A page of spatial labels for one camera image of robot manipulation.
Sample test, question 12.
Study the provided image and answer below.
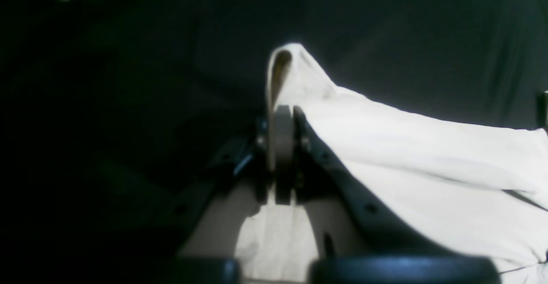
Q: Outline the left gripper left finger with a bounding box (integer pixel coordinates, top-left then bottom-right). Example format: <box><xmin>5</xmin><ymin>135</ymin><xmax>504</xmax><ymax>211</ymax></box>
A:
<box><xmin>171</xmin><ymin>108</ymin><xmax>270</xmax><ymax>259</ymax></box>

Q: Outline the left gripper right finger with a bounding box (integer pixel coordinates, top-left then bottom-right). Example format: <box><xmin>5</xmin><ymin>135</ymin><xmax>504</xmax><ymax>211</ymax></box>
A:
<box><xmin>283</xmin><ymin>106</ymin><xmax>454</xmax><ymax>257</ymax></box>

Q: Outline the white T-shirt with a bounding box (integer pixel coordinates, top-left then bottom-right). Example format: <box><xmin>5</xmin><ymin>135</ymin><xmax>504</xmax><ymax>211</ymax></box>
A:
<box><xmin>235</xmin><ymin>43</ymin><xmax>548</xmax><ymax>283</ymax></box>

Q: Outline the black table cloth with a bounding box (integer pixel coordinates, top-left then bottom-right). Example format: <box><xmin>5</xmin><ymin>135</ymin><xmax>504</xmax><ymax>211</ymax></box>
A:
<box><xmin>1</xmin><ymin>0</ymin><xmax>547</xmax><ymax>284</ymax></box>

